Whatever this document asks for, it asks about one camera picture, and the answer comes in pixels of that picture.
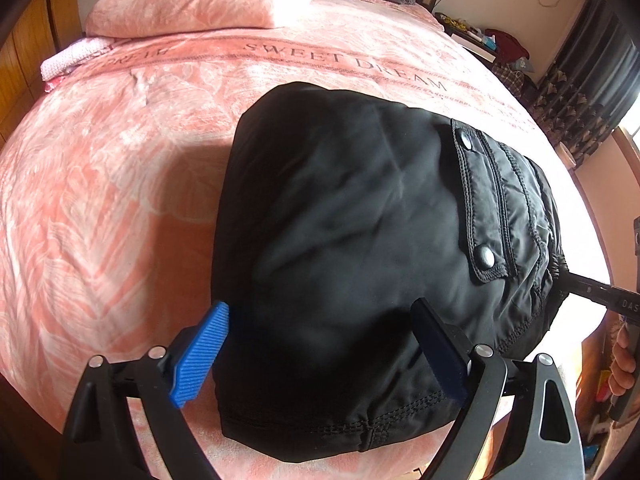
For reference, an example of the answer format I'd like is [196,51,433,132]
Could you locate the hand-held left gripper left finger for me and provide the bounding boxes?
[61,301,231,480]

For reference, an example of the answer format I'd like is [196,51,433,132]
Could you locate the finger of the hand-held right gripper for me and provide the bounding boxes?
[564,271,621,308]

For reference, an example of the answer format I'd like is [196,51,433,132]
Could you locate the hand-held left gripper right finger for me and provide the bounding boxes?
[410,298,584,480]

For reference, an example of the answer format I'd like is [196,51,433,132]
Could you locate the black padded jacket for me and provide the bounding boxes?
[211,80,571,451]

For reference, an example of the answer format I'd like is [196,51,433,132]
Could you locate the person's right hand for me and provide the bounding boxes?
[609,329,635,402]

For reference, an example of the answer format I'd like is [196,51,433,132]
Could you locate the pink printed bed blanket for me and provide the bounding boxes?
[0,0,615,480]

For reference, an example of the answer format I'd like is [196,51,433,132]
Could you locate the dark patterned curtain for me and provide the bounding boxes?
[527,0,640,167]

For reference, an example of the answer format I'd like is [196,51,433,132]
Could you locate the plaid cloth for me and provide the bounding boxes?
[492,62,527,97]

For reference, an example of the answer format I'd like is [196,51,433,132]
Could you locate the red clothes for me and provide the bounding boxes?
[492,29,530,64]

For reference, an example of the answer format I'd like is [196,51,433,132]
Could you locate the white nightstand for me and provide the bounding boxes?
[451,27,499,64]

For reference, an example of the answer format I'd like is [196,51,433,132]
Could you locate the yellow black packet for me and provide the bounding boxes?
[434,12,474,31]

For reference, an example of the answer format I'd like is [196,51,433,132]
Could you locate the pink knitted cloth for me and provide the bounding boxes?
[40,37,109,81]

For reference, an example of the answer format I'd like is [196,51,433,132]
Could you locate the wooden wardrobe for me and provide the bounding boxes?
[0,0,84,147]

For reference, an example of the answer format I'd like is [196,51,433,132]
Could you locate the pink pillow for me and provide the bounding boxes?
[85,0,322,39]

